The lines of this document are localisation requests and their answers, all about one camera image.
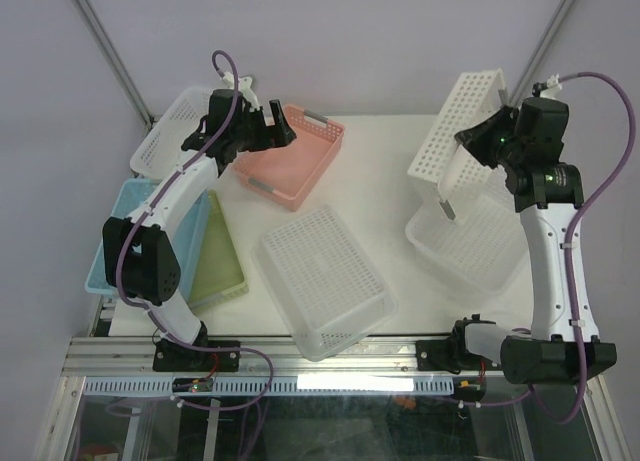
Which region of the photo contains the white slotted cable duct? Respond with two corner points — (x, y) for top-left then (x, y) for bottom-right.
(84, 374), (454, 398)

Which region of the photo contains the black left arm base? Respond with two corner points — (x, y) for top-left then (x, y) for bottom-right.
(152, 339), (241, 373)

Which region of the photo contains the yellow green plastic basket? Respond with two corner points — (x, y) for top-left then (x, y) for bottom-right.
(187, 190), (249, 310)

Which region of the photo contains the left aluminium corner post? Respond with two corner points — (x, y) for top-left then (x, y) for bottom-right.
(70, 0), (154, 131)

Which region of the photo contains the cream white small basket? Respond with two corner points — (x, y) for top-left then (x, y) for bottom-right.
(407, 68), (506, 224)

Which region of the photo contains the pink plastic basket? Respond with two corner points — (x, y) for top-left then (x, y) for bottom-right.
(233, 105), (345, 211)

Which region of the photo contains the translucent white shallow basket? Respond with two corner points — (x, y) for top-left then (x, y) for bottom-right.
(130, 86), (213, 181)

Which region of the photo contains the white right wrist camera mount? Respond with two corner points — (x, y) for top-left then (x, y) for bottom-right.
(531, 74), (562, 99)

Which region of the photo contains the aluminium front rail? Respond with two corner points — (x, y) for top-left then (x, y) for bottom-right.
(62, 334), (601, 382)

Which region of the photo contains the aluminium corner post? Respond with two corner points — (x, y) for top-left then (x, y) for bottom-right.
(70, 0), (154, 131)
(508, 0), (580, 105)

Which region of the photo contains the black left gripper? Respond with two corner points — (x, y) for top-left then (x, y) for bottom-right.
(232, 99), (296, 152)

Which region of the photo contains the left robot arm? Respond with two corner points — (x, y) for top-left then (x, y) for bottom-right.
(102, 90), (296, 370)

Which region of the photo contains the large white perforated basket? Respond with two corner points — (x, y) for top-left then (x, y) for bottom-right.
(254, 205), (398, 362)

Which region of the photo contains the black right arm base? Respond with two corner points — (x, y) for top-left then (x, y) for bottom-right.
(415, 314), (499, 375)

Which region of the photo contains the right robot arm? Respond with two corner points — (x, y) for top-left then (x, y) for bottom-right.
(447, 97), (617, 385)

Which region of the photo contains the right aluminium corner post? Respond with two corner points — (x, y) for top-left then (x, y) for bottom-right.
(508, 0), (580, 105)

